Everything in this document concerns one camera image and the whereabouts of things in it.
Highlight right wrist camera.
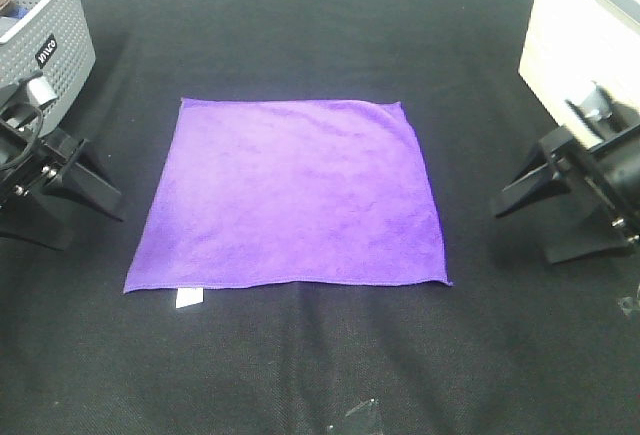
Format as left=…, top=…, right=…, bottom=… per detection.
left=565, top=81, right=639, bottom=144

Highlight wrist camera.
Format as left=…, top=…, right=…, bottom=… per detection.
left=565, top=81, right=639, bottom=144
left=23, top=75, right=58, bottom=111

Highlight clothes inside basket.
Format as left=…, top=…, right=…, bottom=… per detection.
left=0, top=0, right=27, bottom=35

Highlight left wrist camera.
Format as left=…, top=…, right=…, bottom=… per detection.
left=23, top=75, right=58, bottom=111

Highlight clear tape strip front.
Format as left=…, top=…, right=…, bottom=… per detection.
left=325, top=398, right=384, bottom=435

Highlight white storage box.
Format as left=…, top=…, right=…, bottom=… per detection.
left=519, top=0, right=639, bottom=128

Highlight purple microfiber towel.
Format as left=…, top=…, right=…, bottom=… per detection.
left=124, top=98, right=450, bottom=293

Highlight black cloth table cover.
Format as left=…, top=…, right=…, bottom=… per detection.
left=1, top=0, right=639, bottom=434

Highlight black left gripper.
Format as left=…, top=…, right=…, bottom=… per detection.
left=1, top=122, right=124, bottom=250

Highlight grey perforated laundry basket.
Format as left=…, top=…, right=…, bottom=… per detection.
left=1, top=0, right=96, bottom=136

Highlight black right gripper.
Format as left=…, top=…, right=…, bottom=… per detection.
left=490, top=126, right=639, bottom=264

